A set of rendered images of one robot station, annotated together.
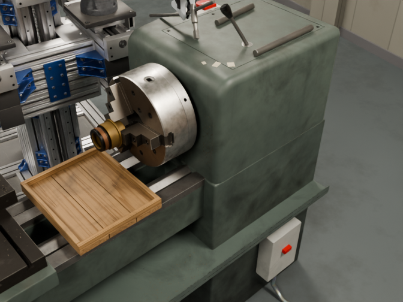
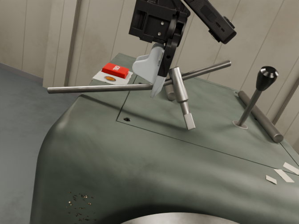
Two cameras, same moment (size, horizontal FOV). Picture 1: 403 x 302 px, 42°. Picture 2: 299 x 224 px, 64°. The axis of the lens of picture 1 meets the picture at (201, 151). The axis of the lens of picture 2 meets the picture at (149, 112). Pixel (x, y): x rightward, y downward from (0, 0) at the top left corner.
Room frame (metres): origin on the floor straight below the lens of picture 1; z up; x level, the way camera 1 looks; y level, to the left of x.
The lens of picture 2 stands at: (1.38, 0.38, 1.45)
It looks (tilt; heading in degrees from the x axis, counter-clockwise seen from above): 24 degrees down; 309
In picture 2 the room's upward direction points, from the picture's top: 18 degrees clockwise
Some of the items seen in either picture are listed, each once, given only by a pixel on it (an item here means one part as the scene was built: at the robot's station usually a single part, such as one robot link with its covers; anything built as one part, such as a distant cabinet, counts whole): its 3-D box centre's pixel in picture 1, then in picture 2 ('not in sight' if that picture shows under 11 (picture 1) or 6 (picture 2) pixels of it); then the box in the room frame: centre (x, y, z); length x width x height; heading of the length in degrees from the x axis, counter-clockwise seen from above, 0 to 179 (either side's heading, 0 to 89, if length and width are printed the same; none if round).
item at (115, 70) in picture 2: (205, 5); (115, 71); (1.85, -0.01, 1.26); 0.06 x 0.06 x 0.02; 42
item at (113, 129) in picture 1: (109, 135); not in sight; (1.28, 0.28, 1.08); 0.09 x 0.09 x 0.09; 42
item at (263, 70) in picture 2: (226, 11); (264, 78); (1.52, -0.07, 1.38); 0.04 x 0.03 x 0.05; 132
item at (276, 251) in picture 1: (306, 285); not in sight; (1.37, -0.45, 0.22); 0.42 x 0.18 x 0.44; 42
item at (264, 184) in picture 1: (224, 199); not in sight; (1.66, -0.11, 0.43); 0.60 x 0.48 x 0.86; 132
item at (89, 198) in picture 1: (90, 195); not in sight; (1.21, 0.36, 0.89); 0.36 x 0.30 x 0.04; 42
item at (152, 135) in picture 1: (146, 136); not in sight; (1.26, 0.17, 1.09); 0.12 x 0.11 x 0.05; 42
